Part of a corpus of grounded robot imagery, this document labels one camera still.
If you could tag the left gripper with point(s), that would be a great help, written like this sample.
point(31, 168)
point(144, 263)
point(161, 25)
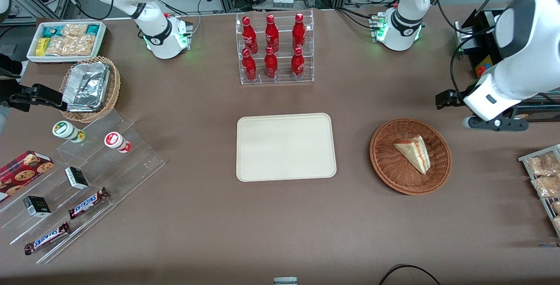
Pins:
point(447, 98)

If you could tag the triangle sandwich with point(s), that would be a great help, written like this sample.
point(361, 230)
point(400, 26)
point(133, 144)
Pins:
point(413, 151)

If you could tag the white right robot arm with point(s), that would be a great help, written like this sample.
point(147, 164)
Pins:
point(151, 22)

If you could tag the light wicker basket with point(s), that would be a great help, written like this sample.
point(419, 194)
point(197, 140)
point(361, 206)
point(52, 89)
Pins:
point(113, 88)

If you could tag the brown wicker basket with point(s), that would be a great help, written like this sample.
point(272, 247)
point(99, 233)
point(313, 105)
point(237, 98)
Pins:
point(389, 167)

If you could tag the beige plastic tray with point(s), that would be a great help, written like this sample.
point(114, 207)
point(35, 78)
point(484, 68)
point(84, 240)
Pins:
point(286, 147)

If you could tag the green lid white cup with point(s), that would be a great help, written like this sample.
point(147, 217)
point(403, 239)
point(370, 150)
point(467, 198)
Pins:
point(65, 130)

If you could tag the aluminium foil container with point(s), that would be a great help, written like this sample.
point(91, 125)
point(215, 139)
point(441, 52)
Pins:
point(86, 86)

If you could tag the yellow snack packet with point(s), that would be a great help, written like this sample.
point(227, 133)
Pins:
point(41, 46)

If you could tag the yellow red button box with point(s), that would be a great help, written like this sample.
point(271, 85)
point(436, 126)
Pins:
point(483, 66)

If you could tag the clear bag of crackers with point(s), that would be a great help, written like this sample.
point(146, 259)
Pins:
point(70, 46)
point(74, 30)

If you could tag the grey metal box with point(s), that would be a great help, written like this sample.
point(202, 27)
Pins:
point(464, 42)

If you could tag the teal snack packet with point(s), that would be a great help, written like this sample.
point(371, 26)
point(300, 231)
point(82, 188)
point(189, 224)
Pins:
point(51, 31)
point(92, 29)

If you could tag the white plastic snack bin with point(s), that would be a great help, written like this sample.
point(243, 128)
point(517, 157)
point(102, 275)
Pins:
point(99, 42)

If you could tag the red cookie box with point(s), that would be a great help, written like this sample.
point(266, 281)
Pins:
point(22, 171)

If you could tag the red lid white cup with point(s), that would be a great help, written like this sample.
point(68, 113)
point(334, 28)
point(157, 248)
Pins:
point(116, 140)

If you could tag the small black carton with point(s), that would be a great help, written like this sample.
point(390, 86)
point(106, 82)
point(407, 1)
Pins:
point(36, 206)
point(77, 178)

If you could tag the clear acrylic step display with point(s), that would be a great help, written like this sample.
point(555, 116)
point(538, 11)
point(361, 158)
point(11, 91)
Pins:
point(127, 167)

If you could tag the clear bag of pastries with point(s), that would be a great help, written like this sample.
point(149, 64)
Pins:
point(542, 165)
point(557, 223)
point(556, 207)
point(547, 186)

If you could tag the Snickers chocolate bar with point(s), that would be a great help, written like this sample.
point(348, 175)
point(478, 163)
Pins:
point(47, 238)
point(87, 203)

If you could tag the red cola bottle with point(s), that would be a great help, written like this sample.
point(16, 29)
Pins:
point(271, 35)
point(249, 36)
point(297, 64)
point(249, 67)
point(271, 65)
point(299, 33)

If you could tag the clear acrylic bottle rack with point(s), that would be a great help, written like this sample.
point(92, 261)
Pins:
point(282, 77)

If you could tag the small grey device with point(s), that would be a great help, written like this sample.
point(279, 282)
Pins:
point(285, 281)

